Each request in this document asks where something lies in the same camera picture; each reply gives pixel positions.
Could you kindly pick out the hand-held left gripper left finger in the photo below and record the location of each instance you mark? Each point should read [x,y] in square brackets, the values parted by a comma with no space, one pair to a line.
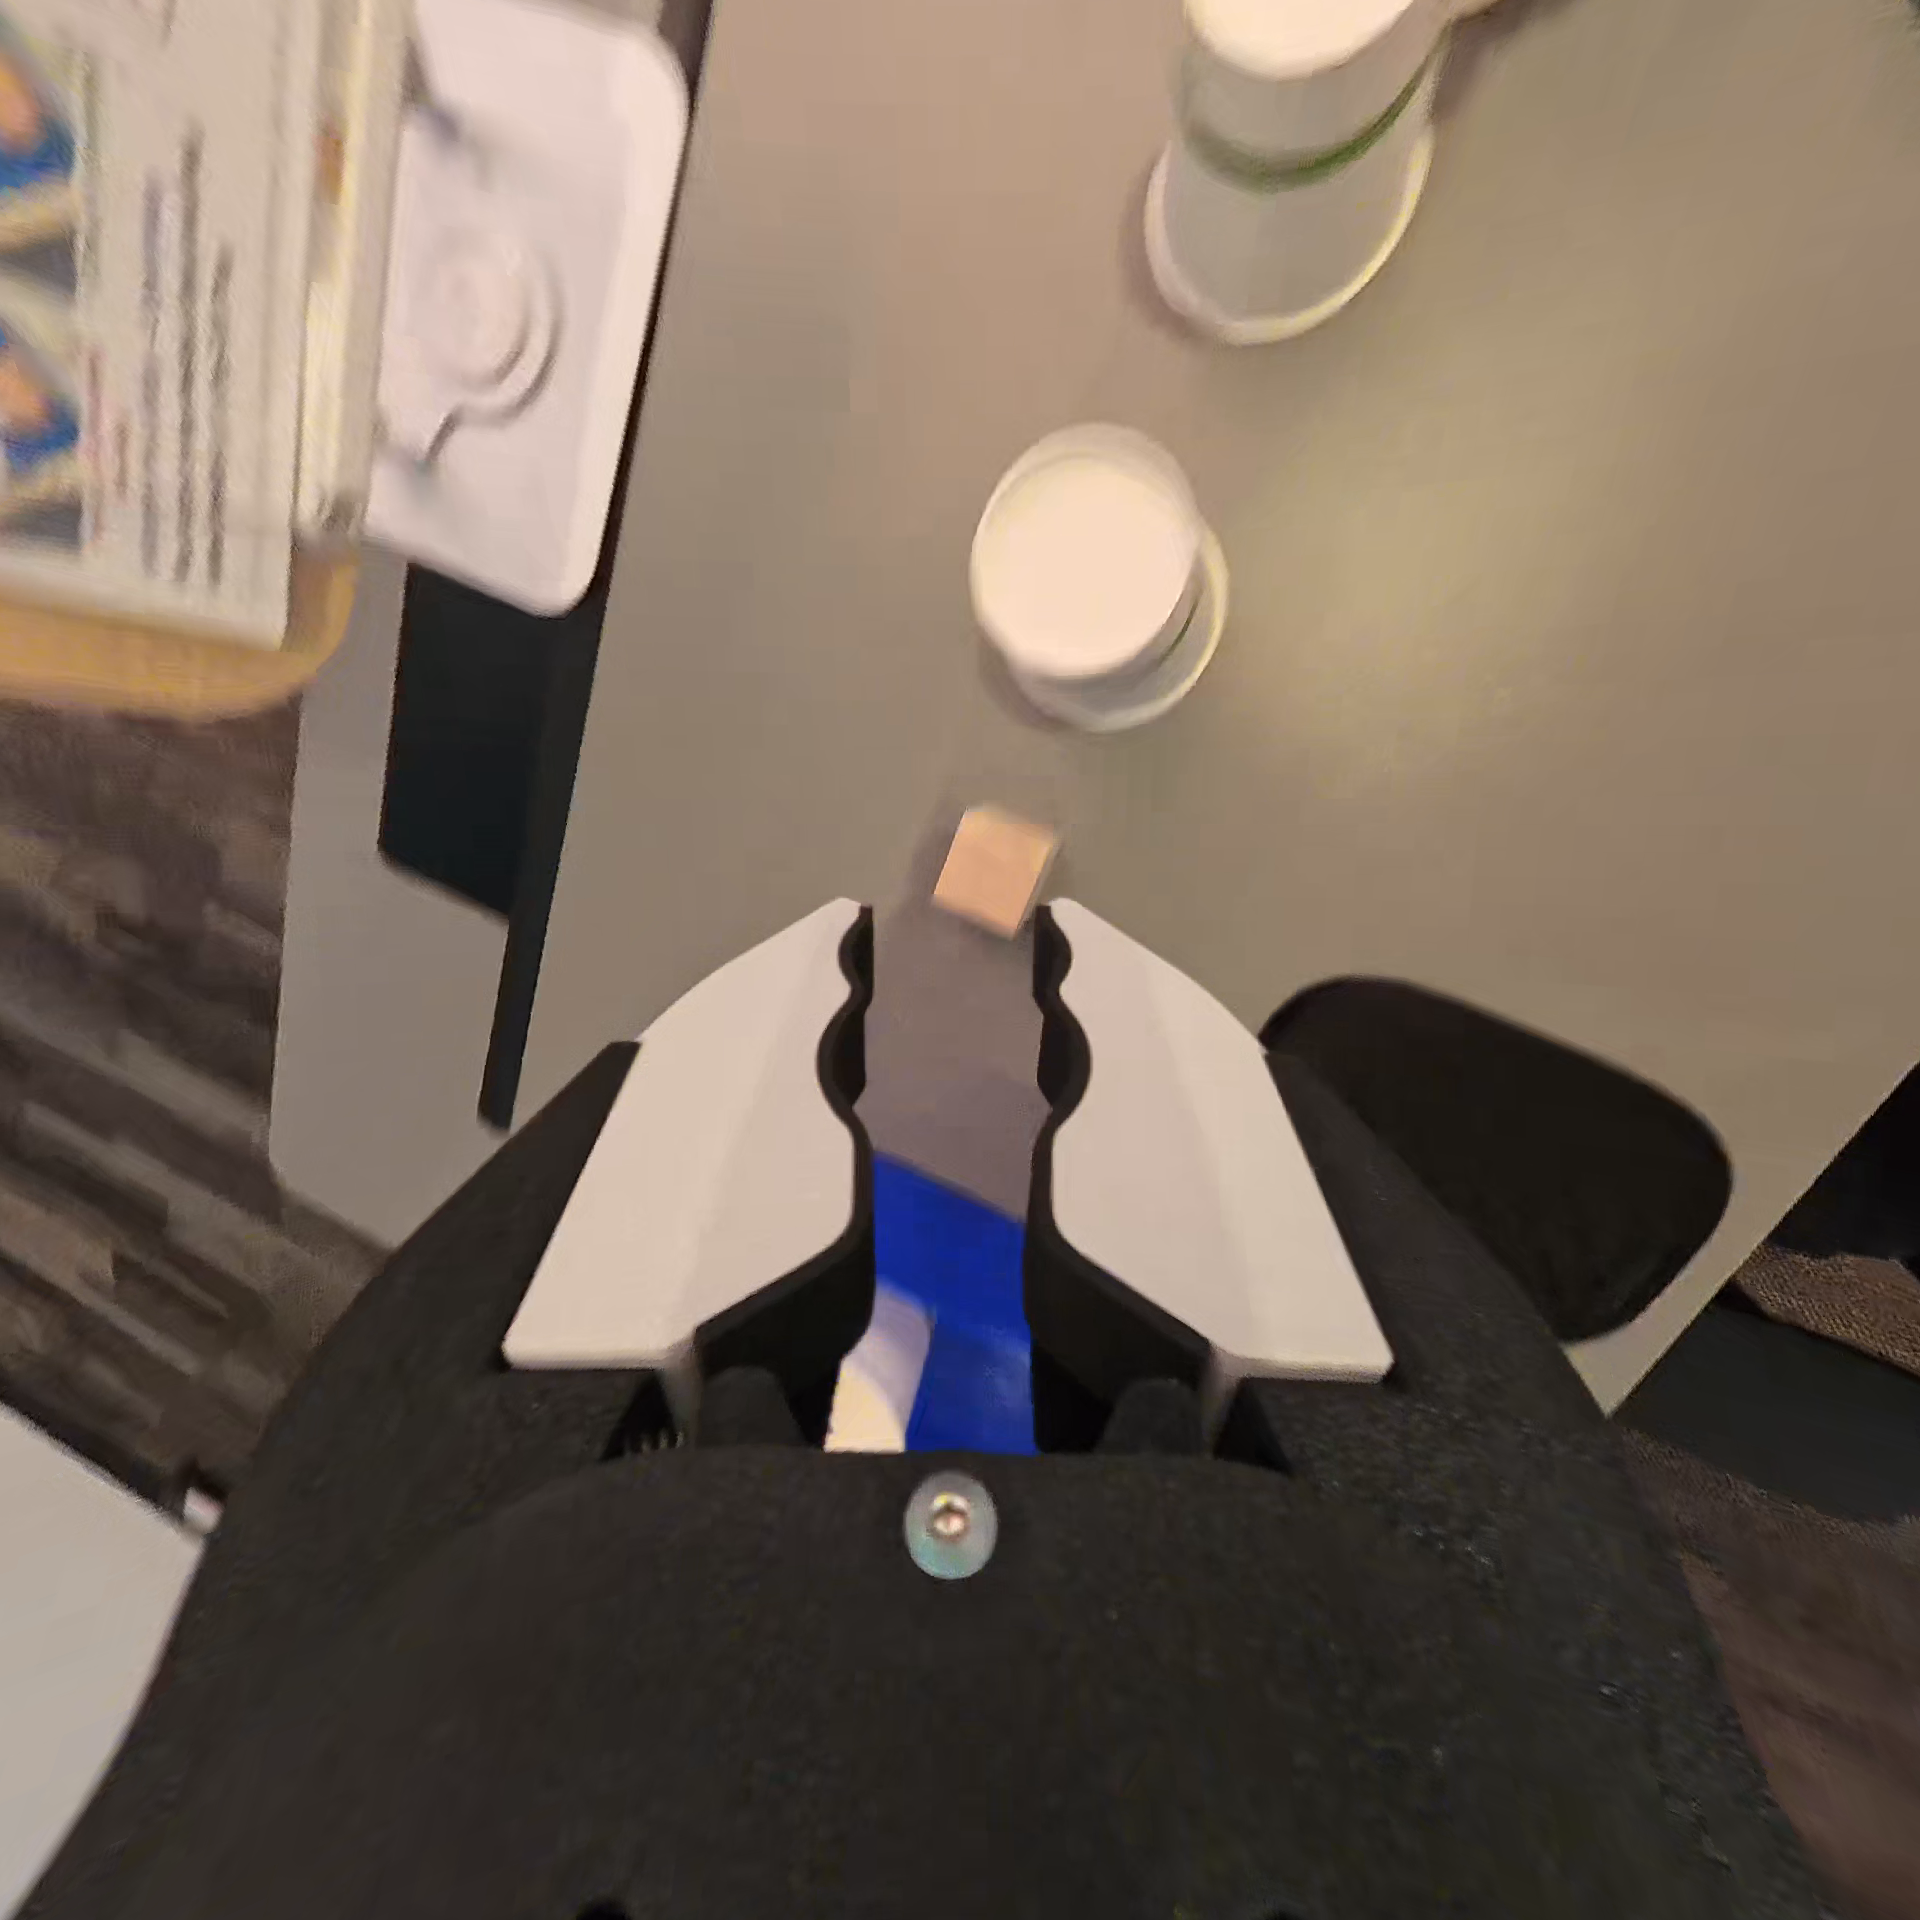
[705,1172]

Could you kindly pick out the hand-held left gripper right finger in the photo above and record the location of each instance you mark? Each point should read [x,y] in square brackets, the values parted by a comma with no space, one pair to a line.
[1200,1186]

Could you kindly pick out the blue plastic bin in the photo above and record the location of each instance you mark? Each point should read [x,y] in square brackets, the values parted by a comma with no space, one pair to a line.
[961,1277]

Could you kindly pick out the white paper cup green stripe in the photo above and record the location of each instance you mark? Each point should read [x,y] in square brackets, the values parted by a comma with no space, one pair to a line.
[1096,571]
[879,1382]
[1277,226]

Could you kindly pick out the black chair armrest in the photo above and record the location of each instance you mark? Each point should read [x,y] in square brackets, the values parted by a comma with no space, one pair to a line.
[1500,1155]

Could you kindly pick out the small wooden cube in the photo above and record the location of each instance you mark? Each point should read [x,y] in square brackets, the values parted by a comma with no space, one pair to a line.
[991,874]

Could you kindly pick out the light wooden stand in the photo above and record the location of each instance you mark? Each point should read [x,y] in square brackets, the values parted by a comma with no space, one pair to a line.
[149,669]

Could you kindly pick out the white plastic lid tray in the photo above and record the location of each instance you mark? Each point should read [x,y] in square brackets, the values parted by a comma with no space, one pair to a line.
[510,300]

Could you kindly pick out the printed instruction sheet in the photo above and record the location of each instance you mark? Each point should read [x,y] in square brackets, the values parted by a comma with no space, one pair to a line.
[166,300]

